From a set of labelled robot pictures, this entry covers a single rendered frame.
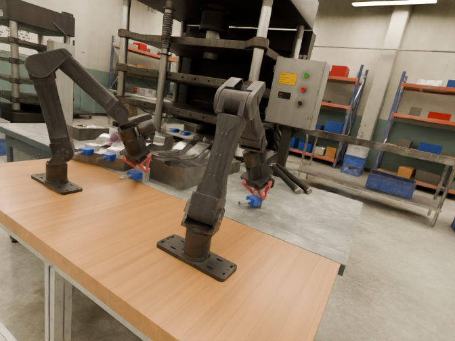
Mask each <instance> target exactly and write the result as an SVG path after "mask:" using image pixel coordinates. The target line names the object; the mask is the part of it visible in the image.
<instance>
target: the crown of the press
mask: <svg viewBox="0 0 455 341"><path fill-rule="evenodd" d="M137 1H139V2H141V3H143V4H145V5H147V6H149V7H151V8H153V9H155V10H157V11H158V12H160V13H162V14H163V13H165V10H164V9H163V7H164V6H166V2H167V0H137ZM169 1H172V2H174V7H173V8H174V9H175V12H173V16H174V18H173V19H174V20H177V21H178V22H181V21H184V22H187V25H200V26H199V31H200V32H203V33H204V34H206V39H221V37H228V36H229V35H230V32H229V26H231V27H236V28H238V27H248V28H258V25H259V18H260V14H261V8H262V4H263V0H169ZM318 5H319V2H318V0H273V5H272V12H271V16H270V19H269V26H268V28H280V29H297V26H298V25H302V26H304V27H305V29H304V30H313V26H314V22H315V19H316V14H317V10H318ZM218 56H219V55H217V54H215V53H209V52H204V53H203V59H205V60H210V61H214V62H217V60H218Z"/></svg>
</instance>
